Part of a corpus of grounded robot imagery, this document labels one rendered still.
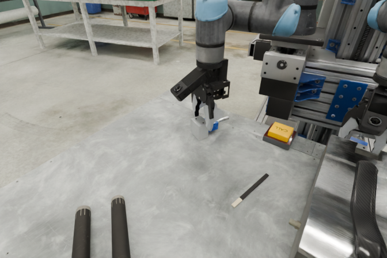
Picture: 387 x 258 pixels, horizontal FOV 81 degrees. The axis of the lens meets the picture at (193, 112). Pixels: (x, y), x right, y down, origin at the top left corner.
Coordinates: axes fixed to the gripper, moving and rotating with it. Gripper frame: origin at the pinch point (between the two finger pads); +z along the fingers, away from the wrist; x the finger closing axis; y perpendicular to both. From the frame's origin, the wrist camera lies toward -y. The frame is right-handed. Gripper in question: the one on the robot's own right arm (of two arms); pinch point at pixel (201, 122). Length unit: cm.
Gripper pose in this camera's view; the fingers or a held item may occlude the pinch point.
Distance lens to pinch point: 71.3
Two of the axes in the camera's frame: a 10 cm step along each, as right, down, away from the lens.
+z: 0.0, 8.3, 5.6
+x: -5.0, -4.8, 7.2
